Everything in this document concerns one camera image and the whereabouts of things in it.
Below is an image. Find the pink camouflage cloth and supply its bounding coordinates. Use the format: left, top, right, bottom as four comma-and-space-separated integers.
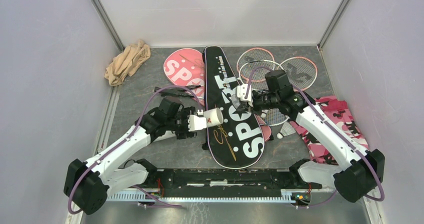
290, 95, 369, 165

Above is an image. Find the pink sport racket bag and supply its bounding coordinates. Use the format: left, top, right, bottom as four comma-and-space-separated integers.
163, 48, 205, 105

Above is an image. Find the pink frame racket left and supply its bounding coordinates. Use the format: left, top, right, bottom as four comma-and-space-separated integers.
236, 47, 275, 71

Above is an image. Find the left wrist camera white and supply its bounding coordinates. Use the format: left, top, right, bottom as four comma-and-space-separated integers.
187, 109, 207, 132

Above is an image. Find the purple cable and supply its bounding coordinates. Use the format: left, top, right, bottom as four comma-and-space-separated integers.
246, 65, 386, 203
67, 85, 205, 215

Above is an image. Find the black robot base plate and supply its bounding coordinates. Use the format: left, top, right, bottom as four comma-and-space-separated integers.
139, 168, 323, 198

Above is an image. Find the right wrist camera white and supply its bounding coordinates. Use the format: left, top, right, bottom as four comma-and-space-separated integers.
235, 84, 253, 103

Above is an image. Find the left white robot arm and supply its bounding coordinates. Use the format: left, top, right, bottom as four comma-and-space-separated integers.
63, 98, 205, 215

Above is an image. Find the white shuttlecock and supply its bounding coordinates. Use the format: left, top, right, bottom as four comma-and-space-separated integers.
276, 121, 296, 139

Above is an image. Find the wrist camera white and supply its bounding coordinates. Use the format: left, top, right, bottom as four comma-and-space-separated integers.
187, 109, 207, 132
235, 84, 253, 103

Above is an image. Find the black sport racket bag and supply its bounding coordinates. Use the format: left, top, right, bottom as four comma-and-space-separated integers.
202, 46, 265, 170

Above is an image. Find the white shuttlecock tube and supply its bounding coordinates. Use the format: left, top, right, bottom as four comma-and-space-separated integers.
150, 108, 224, 143

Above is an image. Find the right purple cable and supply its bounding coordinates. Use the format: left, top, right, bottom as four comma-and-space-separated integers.
246, 65, 386, 203

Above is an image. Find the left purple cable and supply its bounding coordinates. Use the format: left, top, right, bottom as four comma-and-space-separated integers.
67, 85, 205, 215

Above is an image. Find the white frame racket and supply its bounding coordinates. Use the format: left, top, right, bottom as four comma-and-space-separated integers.
238, 60, 283, 91
252, 108, 290, 127

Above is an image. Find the clear tube lid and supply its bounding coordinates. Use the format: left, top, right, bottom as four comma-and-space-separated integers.
231, 94, 242, 109

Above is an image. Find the white frame racket lower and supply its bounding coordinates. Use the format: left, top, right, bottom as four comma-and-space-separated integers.
252, 108, 290, 127

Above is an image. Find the white slotted cable duct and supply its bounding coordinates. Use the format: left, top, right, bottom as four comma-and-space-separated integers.
106, 189, 311, 204

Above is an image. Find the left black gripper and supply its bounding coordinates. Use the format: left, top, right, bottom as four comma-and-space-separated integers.
166, 106, 198, 140

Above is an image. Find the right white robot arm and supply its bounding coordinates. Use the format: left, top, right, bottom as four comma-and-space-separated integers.
231, 69, 386, 203

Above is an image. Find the white frame racket upper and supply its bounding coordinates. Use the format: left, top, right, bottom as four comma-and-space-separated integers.
238, 60, 283, 91

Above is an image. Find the beige crumpled cloth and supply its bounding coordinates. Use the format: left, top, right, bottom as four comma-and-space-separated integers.
104, 39, 151, 87

